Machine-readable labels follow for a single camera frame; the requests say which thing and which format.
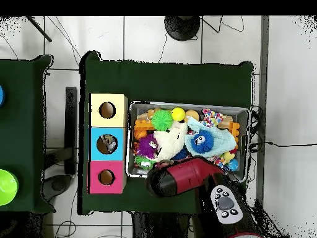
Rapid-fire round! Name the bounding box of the black round stand base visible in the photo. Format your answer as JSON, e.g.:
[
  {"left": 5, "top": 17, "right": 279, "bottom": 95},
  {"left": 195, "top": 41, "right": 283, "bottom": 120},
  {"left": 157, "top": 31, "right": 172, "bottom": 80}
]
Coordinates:
[{"left": 164, "top": 15, "right": 201, "bottom": 42}]

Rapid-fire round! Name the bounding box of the small orange plastic toy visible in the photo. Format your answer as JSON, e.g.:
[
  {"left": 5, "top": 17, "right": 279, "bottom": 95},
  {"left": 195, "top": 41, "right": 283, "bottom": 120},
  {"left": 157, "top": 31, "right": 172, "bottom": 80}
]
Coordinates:
[{"left": 227, "top": 121, "right": 241, "bottom": 142}]

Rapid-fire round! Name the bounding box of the large colourful dotted cloth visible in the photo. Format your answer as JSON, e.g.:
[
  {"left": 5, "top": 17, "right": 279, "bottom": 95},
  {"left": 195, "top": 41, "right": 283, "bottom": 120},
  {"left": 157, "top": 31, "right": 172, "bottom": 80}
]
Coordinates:
[{"left": 207, "top": 154, "right": 228, "bottom": 169}]

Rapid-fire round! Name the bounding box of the black panel stand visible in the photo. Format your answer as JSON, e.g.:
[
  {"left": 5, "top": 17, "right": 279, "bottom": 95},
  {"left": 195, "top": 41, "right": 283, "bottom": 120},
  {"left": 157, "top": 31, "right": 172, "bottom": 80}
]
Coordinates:
[{"left": 65, "top": 86, "right": 79, "bottom": 174}]

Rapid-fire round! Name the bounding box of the small blue yellow ball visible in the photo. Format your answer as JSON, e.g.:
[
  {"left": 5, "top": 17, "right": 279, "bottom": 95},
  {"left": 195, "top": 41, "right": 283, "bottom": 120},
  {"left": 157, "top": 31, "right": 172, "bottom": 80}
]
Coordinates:
[{"left": 222, "top": 151, "right": 240, "bottom": 173}]

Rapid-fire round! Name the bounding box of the black pole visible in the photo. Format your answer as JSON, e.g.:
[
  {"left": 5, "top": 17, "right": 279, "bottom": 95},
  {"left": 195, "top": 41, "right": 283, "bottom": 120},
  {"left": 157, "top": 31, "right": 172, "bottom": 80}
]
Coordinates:
[{"left": 25, "top": 15, "right": 53, "bottom": 43}]

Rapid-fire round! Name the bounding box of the green spiky rubber ball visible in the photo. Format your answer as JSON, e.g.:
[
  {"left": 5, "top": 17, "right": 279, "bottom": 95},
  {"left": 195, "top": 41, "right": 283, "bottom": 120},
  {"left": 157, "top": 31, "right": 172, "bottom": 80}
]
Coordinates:
[{"left": 151, "top": 108, "right": 175, "bottom": 131}]

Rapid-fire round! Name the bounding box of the grey round stand foot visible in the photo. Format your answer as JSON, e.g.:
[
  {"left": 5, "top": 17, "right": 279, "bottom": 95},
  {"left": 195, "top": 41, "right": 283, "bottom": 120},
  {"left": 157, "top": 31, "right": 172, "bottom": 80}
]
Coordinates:
[{"left": 41, "top": 174, "right": 72, "bottom": 199}]

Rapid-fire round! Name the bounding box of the green round bowl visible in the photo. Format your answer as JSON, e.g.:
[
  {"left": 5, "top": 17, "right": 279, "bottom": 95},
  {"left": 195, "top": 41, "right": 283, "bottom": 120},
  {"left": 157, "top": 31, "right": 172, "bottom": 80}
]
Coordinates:
[{"left": 0, "top": 169, "right": 20, "bottom": 206}]

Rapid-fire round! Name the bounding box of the orange toy building block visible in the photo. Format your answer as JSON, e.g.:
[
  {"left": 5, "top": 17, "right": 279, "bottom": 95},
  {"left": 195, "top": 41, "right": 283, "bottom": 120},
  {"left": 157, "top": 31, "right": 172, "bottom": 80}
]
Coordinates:
[{"left": 134, "top": 120, "right": 155, "bottom": 141}]

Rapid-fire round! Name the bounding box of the purple spiky ball with eyes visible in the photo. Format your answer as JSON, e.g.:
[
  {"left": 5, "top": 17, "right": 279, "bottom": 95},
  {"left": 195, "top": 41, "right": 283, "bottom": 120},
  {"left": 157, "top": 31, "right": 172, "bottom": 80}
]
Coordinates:
[{"left": 137, "top": 134, "right": 160, "bottom": 159}]

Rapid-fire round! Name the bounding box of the cream white cloth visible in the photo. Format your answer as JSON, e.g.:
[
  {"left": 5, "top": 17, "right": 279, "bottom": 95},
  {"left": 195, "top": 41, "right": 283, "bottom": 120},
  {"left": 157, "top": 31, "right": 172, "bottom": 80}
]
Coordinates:
[{"left": 154, "top": 121, "right": 188, "bottom": 162}]

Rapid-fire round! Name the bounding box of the silver crushed can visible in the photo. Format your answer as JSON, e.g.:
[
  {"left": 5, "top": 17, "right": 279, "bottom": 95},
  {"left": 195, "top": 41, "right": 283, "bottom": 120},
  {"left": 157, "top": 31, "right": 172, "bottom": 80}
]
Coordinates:
[{"left": 102, "top": 136, "right": 119, "bottom": 153}]

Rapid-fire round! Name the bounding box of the mint green cloth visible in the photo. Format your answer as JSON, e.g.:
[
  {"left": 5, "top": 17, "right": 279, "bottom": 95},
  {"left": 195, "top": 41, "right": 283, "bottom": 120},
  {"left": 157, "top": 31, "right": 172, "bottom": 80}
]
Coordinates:
[{"left": 185, "top": 117, "right": 238, "bottom": 161}]

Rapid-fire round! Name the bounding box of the shallow clear mesh bin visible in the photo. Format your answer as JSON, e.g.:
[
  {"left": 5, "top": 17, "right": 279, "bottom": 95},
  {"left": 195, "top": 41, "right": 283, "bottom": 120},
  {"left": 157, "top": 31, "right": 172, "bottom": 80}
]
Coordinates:
[{"left": 126, "top": 101, "right": 250, "bottom": 183}]

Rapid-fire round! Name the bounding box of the dark green table cloth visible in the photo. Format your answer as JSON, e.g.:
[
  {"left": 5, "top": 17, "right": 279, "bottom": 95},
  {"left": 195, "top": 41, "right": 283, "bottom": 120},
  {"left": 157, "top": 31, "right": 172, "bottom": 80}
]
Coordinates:
[{"left": 79, "top": 49, "right": 256, "bottom": 219}]

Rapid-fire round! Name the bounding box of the small colourful dotted cloth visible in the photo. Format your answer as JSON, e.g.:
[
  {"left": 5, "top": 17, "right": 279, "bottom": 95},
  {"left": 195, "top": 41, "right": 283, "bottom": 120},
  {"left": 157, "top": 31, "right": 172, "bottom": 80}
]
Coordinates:
[{"left": 202, "top": 108, "right": 224, "bottom": 128}]

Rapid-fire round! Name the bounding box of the tan orange ball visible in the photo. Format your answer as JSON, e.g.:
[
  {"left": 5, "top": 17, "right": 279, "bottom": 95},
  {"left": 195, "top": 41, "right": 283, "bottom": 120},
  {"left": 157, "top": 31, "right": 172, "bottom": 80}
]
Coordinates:
[{"left": 185, "top": 109, "right": 200, "bottom": 122}]

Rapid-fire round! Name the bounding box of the black cable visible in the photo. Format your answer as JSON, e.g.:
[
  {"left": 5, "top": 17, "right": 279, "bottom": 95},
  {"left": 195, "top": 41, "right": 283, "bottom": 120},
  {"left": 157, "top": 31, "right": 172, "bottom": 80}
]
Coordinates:
[{"left": 250, "top": 140, "right": 317, "bottom": 149}]

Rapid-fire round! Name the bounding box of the green toy with white eyes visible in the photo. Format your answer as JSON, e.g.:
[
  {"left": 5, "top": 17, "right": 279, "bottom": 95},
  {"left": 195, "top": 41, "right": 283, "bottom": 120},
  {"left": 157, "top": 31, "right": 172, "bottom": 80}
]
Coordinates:
[{"left": 134, "top": 156, "right": 157, "bottom": 170}]

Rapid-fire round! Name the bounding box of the wooden box with three holes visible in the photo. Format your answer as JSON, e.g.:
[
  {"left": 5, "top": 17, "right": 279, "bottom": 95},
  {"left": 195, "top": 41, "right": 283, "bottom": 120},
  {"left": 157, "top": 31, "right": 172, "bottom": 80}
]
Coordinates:
[{"left": 88, "top": 93, "right": 129, "bottom": 194}]

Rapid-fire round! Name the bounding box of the green cloth side table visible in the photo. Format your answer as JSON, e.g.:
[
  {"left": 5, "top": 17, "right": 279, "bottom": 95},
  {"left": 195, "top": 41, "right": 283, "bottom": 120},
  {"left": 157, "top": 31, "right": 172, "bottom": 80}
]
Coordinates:
[{"left": 0, "top": 54, "right": 54, "bottom": 214}]

